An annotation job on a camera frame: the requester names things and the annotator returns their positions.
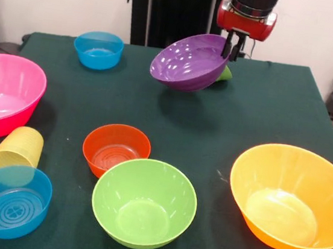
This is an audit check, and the black wall cable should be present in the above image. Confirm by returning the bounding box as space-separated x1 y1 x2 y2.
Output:
240 38 258 60

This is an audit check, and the red plastic bowl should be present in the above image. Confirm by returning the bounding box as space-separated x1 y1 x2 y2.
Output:
79 119 154 184

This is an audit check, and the blue plastic bowl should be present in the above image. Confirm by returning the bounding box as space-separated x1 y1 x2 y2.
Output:
0 162 56 245
70 28 127 74

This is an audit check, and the orange plastic bowl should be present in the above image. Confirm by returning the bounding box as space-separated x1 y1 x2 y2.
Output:
221 137 333 249

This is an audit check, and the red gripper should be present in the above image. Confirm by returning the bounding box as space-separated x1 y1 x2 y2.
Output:
211 0 280 67

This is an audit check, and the small green plastic bowl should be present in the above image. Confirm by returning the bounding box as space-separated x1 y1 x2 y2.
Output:
214 63 235 84

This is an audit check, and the yellow plastic cup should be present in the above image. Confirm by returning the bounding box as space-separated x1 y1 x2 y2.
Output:
0 123 46 190

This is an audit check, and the dark green table cloth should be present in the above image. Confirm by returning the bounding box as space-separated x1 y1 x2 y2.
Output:
0 27 333 249

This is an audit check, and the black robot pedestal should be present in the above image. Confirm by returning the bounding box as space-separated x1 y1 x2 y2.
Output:
122 0 233 57

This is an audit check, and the purple plastic bowl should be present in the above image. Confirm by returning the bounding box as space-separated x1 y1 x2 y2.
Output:
147 27 235 97

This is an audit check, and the large green plastic bowl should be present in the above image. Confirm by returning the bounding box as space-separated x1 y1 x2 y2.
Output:
86 152 203 249

